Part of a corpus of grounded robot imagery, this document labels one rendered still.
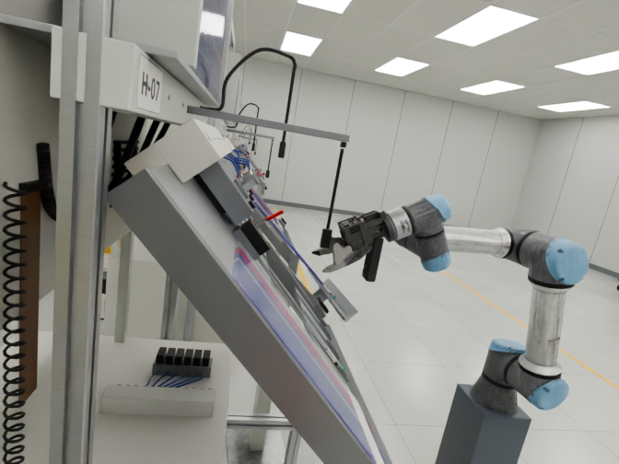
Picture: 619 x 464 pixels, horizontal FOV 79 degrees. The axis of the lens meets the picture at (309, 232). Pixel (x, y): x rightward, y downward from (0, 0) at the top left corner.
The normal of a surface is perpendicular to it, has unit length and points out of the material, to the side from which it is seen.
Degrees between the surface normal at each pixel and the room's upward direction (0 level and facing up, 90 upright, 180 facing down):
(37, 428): 0
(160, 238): 90
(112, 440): 0
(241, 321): 90
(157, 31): 90
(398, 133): 90
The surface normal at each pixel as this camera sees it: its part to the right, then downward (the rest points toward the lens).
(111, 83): 0.16, 0.23
